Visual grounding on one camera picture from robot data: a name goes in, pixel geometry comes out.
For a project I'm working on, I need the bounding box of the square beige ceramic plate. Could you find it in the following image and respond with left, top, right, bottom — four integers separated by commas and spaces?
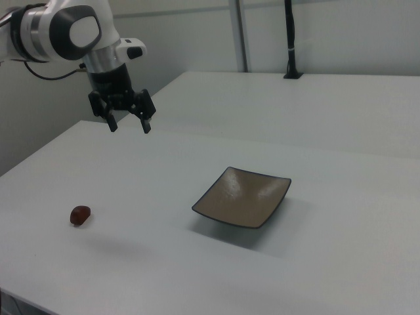
191, 166, 293, 230

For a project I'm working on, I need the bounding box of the small brown round food item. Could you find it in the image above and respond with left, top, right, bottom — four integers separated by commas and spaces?
70, 205, 92, 227

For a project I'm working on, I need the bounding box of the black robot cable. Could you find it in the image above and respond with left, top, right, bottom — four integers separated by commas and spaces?
22, 59, 88, 81

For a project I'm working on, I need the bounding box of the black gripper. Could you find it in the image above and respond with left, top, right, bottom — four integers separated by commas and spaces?
85, 61, 157, 135

